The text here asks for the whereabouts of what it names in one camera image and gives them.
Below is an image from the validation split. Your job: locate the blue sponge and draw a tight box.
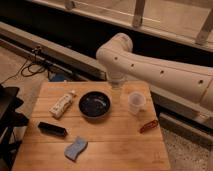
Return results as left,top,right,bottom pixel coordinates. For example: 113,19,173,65
64,137,88,161

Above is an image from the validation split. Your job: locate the clear plastic cup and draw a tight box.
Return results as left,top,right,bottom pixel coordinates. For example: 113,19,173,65
128,92,146,115

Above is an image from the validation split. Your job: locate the black rectangular box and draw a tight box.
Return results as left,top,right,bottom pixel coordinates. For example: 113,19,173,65
38,122,67,137

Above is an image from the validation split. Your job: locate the dark blue bowl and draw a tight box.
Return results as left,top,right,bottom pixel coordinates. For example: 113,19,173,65
79,91,111,118

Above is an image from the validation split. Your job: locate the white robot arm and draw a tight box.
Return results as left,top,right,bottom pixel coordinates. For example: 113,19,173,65
96,33,213,111

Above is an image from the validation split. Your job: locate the black cable on floor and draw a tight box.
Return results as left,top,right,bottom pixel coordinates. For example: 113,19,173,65
0,58,54,85

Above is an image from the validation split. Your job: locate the red brown hair clip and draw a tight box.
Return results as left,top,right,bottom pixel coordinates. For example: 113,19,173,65
139,120,158,134

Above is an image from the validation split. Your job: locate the blue object on floor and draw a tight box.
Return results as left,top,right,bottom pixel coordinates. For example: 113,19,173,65
50,74,66,82

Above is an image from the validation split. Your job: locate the black chair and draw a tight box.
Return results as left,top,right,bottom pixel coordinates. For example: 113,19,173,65
0,84,29,170

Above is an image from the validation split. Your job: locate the white toothpaste tube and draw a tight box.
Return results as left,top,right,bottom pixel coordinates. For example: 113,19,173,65
49,90,76,119

